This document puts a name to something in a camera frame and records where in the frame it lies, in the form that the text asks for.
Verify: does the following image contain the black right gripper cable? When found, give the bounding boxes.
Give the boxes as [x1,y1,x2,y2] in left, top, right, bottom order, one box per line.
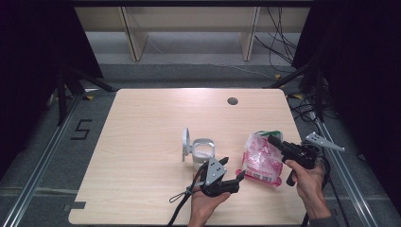
[300,155,333,227]

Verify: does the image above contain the dark curtain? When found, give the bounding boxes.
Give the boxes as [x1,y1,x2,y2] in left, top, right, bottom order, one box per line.
[291,0,401,202]
[0,0,104,179]

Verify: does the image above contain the aluminium floor rail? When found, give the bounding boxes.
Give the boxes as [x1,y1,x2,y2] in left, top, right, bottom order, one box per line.
[315,118,379,227]
[0,93,83,227]

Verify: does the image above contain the clear jar with grey lid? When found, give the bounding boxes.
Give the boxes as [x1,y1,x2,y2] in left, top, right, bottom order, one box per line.
[182,126,218,172]

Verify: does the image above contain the black floor cable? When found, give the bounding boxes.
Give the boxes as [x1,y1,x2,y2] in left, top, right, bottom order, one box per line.
[288,94,352,227]

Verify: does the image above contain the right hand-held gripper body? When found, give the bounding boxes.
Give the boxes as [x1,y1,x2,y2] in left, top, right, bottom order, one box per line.
[279,131,346,187]

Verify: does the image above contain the black metal stand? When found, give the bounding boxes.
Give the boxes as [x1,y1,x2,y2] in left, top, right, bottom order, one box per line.
[262,59,326,123]
[56,65,118,127]

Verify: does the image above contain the person's left hand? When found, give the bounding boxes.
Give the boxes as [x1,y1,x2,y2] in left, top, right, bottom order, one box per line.
[188,186,232,226]

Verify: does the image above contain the person's right hand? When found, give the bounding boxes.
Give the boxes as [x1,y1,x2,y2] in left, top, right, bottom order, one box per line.
[283,158,333,219]

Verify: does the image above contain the bundle of black cables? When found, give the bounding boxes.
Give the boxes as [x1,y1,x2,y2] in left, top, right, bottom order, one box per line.
[253,6,300,74]

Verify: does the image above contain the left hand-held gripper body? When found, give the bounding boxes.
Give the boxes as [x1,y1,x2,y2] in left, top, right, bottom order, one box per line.
[199,156,241,199]

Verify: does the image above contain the pink and white plastic bag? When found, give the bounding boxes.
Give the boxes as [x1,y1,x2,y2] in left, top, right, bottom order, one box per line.
[235,130,286,188]

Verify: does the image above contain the light wooden shelf unit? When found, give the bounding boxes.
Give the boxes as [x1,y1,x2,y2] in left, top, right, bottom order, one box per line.
[74,6,312,62]

